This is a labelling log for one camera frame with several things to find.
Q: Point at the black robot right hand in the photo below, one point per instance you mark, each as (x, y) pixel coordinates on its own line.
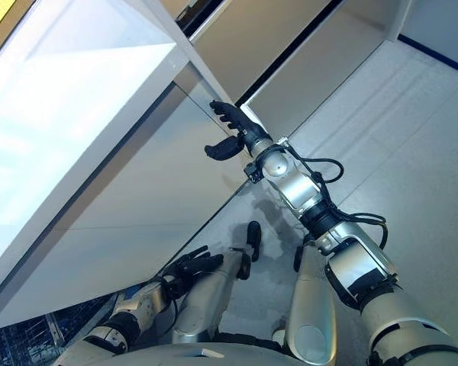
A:
(248, 131)

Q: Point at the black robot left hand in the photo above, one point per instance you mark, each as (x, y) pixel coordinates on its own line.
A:
(194, 265)

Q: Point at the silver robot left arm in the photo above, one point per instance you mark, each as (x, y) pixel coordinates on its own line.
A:
(137, 305)

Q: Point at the stainless steel fridge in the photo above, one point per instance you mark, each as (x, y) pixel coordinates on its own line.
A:
(244, 42)

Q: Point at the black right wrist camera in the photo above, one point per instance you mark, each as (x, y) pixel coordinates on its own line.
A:
(252, 171)

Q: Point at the white tall side panel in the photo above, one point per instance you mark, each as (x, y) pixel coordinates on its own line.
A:
(198, 53)

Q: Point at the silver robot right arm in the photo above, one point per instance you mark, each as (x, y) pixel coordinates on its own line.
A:
(297, 187)

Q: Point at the silver robot left leg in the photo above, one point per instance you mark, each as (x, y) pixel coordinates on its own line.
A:
(210, 297)

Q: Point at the amber backlit wall panel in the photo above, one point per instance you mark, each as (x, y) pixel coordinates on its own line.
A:
(0, 19)

